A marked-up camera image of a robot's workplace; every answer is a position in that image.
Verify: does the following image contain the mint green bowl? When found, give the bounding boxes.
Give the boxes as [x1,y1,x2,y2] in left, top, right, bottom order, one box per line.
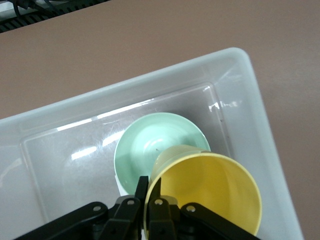
[113,112,211,196]

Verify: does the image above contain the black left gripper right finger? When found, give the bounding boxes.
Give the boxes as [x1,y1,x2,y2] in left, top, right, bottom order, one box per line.
[144,178,261,240]

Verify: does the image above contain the black cable chain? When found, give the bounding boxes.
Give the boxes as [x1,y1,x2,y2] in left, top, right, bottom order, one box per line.
[0,0,112,34]

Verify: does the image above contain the clear plastic bin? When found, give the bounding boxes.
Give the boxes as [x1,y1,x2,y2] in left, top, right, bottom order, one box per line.
[0,47,305,240]

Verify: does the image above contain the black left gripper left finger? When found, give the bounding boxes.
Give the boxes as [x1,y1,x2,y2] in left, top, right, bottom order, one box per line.
[14,175,150,240]

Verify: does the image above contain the yellow plastic cup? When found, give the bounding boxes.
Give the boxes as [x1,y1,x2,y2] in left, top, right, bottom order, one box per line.
[144,144,263,237]

